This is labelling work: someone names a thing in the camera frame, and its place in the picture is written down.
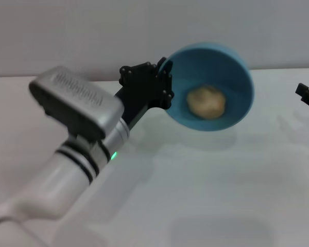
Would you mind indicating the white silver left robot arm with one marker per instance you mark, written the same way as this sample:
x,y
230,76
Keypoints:
x,y
67,175

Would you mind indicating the blue bowl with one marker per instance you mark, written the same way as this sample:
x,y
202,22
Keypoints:
x,y
221,72

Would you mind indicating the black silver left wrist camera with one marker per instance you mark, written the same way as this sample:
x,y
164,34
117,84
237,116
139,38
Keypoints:
x,y
77,100

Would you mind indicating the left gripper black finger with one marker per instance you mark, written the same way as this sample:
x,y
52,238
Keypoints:
x,y
139,73
167,87

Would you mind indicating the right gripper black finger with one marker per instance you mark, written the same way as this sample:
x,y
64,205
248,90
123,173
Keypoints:
x,y
307,96

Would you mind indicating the beige egg yolk pastry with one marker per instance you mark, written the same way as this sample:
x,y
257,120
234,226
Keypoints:
x,y
206,102

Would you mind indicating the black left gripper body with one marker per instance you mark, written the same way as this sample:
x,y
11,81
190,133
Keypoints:
x,y
136,103

